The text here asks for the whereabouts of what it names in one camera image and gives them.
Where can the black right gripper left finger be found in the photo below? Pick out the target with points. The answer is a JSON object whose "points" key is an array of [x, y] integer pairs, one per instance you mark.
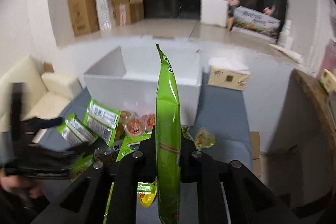
{"points": [[106, 194]]}

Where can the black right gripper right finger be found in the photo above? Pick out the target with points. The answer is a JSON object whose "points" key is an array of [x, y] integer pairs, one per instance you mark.
{"points": [[217, 192]]}

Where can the yellow jelly cup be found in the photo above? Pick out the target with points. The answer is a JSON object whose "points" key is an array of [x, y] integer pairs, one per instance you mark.
{"points": [[204, 139]]}

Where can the tall green snack bag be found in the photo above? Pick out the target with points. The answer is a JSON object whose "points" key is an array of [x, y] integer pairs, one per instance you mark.
{"points": [[168, 142]]}

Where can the orange lid jelly cup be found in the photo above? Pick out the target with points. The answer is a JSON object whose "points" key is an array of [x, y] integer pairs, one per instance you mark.
{"points": [[134, 127]]}

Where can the left hand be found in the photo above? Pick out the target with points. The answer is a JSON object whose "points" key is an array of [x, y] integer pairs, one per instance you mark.
{"points": [[10, 183]]}

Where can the green snack packet left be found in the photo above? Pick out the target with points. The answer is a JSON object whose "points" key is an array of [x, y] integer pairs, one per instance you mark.
{"points": [[74, 132]]}

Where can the green snack packet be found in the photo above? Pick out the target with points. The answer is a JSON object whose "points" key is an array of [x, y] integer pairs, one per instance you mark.
{"points": [[74, 132], [102, 120]]}

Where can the small yellow green sachet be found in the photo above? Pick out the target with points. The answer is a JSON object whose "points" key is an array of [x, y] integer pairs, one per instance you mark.
{"points": [[146, 192]]}

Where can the cream leather sofa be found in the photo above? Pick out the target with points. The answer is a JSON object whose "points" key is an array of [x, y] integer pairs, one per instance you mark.
{"points": [[45, 95]]}

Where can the blue grey tablecloth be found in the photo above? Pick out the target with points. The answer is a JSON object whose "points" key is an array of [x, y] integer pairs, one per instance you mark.
{"points": [[222, 112]]}

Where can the green snack packet upper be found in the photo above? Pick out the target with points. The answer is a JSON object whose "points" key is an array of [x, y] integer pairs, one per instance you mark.
{"points": [[102, 120]]}

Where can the tissue pack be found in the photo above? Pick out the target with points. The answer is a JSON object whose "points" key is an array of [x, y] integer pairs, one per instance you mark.
{"points": [[228, 73]]}

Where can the white cardboard storage box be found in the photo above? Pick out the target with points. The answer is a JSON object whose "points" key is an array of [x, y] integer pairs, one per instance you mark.
{"points": [[126, 79]]}

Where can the white perforated panel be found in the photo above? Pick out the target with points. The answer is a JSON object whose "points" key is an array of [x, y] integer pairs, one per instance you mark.
{"points": [[103, 14]]}

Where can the tall brown cardboard box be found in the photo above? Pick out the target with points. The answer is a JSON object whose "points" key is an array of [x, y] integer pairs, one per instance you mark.
{"points": [[83, 15]]}

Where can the printed landscape gift box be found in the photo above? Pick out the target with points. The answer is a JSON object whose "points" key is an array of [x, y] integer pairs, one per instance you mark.
{"points": [[250, 21]]}

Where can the white foam block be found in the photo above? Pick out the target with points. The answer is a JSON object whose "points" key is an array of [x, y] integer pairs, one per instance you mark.
{"points": [[214, 12]]}

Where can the open brown cardboard box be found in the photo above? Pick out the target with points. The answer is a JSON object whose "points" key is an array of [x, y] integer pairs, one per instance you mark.
{"points": [[128, 11]]}

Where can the pink doll figure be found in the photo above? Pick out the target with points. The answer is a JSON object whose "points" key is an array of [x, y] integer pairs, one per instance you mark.
{"points": [[232, 5]]}

